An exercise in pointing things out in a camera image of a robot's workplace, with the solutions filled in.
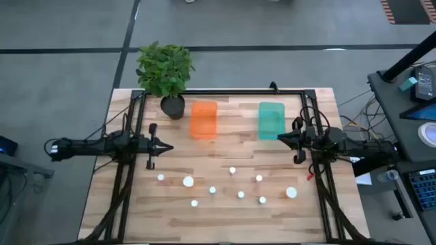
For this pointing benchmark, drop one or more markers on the dark device blue light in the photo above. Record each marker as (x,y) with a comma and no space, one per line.
(7,146)

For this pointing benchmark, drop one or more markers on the black mat striped edges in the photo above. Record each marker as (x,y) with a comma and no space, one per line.
(408,10)

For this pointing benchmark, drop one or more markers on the small teal pill bottle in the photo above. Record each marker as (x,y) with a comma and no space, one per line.
(240,194)

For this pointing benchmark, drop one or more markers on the teal translucent plastic bin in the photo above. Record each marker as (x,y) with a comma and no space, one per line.
(271,120)

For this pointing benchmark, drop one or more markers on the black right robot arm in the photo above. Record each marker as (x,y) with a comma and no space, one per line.
(368,148)

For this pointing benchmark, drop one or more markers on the small black floor object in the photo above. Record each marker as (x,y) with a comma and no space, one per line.
(396,215)

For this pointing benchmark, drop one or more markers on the small white-capped pill bottle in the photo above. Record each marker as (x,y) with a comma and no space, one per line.
(259,178)

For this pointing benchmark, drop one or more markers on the small black frame bracket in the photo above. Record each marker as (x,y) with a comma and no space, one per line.
(273,87)

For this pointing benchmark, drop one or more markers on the round white device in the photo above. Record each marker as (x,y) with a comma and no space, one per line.
(429,134)

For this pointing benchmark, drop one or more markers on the black power adapter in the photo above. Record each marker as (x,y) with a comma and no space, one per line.
(424,83)

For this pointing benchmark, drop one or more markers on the large orange pill bottle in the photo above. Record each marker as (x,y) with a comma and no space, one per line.
(291,192)
(188,181)

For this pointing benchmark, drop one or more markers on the grey metal stand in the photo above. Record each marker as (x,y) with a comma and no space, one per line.
(20,165)

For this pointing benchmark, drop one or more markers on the small teal box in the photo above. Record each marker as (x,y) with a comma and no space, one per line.
(408,84)

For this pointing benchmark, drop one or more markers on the black slanted post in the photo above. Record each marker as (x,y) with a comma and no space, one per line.
(408,58)

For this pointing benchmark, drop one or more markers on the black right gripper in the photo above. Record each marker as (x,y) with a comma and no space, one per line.
(303,139)

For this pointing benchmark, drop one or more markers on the black aluminium table frame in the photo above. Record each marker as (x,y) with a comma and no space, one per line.
(238,92)

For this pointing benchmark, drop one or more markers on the orange translucent plastic bin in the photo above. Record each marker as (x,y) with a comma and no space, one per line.
(203,120)

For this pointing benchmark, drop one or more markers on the clear water bottle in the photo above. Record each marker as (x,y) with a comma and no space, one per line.
(388,176)

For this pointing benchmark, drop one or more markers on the black side desk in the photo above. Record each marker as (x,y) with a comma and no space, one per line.
(402,136)

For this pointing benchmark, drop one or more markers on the small white object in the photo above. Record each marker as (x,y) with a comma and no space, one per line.
(212,190)

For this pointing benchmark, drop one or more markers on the small pink pill bottle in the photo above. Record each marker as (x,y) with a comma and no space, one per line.
(194,203)
(232,169)
(160,177)

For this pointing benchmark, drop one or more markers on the backlit keyboard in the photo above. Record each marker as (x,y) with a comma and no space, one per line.
(424,188)

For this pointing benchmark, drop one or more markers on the blue pill bottle red pills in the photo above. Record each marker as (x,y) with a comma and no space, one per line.
(262,199)

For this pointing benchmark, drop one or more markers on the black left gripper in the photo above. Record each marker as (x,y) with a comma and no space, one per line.
(152,146)

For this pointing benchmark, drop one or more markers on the blue-screen monitor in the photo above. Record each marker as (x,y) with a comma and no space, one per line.
(424,113)

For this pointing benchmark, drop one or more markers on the white paper sheet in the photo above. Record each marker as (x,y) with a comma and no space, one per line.
(364,179)

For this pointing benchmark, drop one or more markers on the green potted plant black pot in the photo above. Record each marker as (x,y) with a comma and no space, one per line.
(165,68)

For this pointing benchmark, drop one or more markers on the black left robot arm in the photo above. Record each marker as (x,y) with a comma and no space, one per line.
(88,146)

